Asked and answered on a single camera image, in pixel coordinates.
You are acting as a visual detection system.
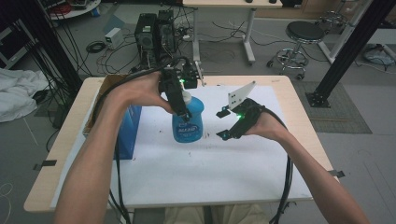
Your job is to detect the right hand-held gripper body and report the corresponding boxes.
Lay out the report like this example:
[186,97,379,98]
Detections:
[228,81,266,140]

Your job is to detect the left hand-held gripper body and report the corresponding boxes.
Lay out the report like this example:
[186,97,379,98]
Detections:
[158,55,206,94]

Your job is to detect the blue bottle with white cap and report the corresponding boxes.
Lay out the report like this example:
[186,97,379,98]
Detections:
[171,90,205,144]

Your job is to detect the person's right hand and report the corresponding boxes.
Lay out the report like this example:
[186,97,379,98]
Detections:
[244,110,292,143]

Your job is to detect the person's left hand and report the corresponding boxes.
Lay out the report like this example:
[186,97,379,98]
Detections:
[115,71,176,115]

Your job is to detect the black computer tower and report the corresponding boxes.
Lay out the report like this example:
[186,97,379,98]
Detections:
[134,12,158,62]
[155,9,177,60]

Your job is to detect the blue cardboard box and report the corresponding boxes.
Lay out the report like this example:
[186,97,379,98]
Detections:
[83,74,143,161]

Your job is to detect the small white box device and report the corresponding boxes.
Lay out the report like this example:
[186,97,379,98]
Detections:
[104,27,124,50]

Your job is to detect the person's legs in khaki trousers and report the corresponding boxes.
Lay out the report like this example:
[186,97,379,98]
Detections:
[163,203,272,224]

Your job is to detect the white desk with legs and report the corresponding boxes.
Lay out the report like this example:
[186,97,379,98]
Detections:
[181,0,284,66]

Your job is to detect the grey floor mat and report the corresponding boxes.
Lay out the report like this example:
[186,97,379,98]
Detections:
[292,81,373,134]

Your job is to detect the black round stool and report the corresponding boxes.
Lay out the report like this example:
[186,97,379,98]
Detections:
[265,21,326,81]

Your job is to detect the black tape strip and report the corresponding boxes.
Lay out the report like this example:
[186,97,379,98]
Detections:
[33,159,58,172]
[327,169,346,179]

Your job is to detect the round white table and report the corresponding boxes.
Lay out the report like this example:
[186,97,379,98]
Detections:
[40,0,102,21]

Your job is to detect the chrome stool base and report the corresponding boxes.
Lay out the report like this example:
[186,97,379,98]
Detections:
[316,8,348,27]

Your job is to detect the blue and white bundle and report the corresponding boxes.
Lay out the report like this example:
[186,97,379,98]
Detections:
[363,45,396,66]

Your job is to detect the white crumpled cloth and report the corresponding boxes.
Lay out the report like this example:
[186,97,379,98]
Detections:
[0,67,50,123]

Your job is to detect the dark shelf unit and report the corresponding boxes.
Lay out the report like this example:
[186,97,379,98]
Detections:
[0,20,38,70]

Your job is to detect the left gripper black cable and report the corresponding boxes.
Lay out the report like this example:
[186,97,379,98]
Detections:
[92,55,191,224]

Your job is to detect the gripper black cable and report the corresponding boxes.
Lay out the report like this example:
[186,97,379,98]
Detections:
[258,105,295,224]
[92,55,191,224]

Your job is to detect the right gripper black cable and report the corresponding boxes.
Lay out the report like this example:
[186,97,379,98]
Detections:
[258,105,295,224]

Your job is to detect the coiled black cable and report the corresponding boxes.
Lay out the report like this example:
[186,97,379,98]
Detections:
[85,40,106,54]

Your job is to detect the white metal frame leg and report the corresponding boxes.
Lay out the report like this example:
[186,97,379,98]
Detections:
[317,0,375,64]

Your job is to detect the black metal post with cables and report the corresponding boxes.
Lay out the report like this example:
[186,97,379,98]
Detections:
[18,0,83,94]

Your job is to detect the white floor cord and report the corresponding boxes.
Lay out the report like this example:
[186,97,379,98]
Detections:
[0,182,15,224]

